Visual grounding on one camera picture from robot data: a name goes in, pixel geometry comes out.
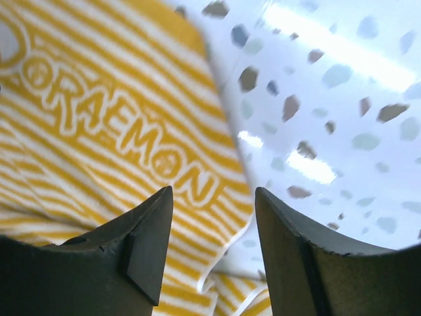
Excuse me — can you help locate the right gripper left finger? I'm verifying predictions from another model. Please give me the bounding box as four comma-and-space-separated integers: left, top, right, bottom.
1, 186, 173, 315

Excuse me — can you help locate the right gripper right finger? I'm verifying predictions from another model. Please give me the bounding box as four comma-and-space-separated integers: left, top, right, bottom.
255, 188, 420, 316

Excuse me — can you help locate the yellow striped Doraemon towel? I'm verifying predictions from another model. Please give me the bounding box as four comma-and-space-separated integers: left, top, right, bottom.
1, 1, 271, 315

